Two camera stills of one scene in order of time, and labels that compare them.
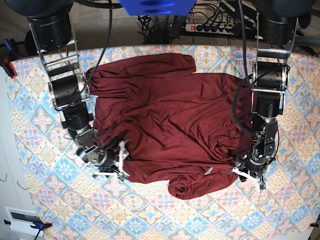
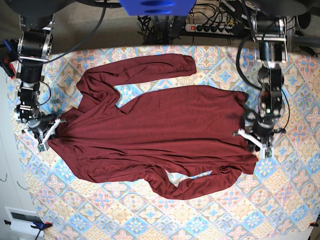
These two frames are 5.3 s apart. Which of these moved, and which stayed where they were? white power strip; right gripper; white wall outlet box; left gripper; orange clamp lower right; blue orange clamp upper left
Moved: right gripper; left gripper
Stayed: white power strip; white wall outlet box; orange clamp lower right; blue orange clamp upper left
